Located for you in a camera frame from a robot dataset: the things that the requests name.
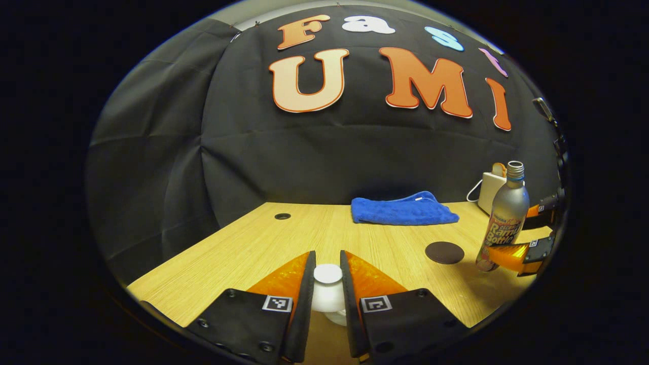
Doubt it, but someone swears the black backdrop cloth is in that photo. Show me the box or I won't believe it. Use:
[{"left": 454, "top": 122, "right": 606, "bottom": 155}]
[{"left": 85, "top": 5, "right": 561, "bottom": 284}]

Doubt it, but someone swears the dark brown round coaster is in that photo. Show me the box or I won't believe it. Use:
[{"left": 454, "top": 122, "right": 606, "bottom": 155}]
[{"left": 425, "top": 241, "right": 465, "bottom": 265}]

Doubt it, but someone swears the white toaster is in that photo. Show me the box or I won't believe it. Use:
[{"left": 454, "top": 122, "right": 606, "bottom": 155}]
[{"left": 478, "top": 172, "right": 508, "bottom": 215}]

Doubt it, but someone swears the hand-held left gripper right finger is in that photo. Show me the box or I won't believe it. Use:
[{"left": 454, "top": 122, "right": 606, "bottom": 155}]
[{"left": 340, "top": 250, "right": 470, "bottom": 363}]

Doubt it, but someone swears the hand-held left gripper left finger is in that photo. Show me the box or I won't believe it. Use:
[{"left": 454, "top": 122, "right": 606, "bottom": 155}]
[{"left": 185, "top": 250, "right": 317, "bottom": 364}]

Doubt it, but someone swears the silver water bottle red label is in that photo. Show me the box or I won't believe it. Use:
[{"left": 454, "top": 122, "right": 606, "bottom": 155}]
[{"left": 475, "top": 161, "right": 530, "bottom": 273}]

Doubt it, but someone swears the blue towel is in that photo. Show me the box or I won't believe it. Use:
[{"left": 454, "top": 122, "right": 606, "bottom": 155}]
[{"left": 351, "top": 191, "right": 460, "bottom": 226}]

